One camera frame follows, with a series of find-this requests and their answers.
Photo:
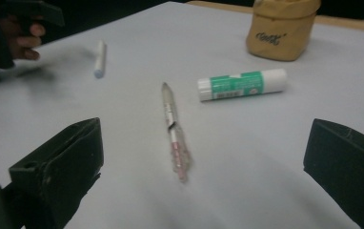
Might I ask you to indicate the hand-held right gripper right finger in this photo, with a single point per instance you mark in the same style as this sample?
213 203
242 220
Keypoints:
348 165

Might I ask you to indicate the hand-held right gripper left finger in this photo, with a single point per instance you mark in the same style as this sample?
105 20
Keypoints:
69 165

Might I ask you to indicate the white pen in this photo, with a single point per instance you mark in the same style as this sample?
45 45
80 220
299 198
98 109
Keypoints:
100 60

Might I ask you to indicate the clear pen with pink refill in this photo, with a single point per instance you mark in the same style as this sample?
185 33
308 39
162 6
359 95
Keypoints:
172 124

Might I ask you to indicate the green and white glue stick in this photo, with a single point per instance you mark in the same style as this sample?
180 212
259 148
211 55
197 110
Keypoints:
237 84

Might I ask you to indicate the tan paper pen holder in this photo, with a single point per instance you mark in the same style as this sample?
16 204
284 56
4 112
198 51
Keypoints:
281 28

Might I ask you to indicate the white table mat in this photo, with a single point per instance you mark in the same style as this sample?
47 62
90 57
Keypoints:
240 146

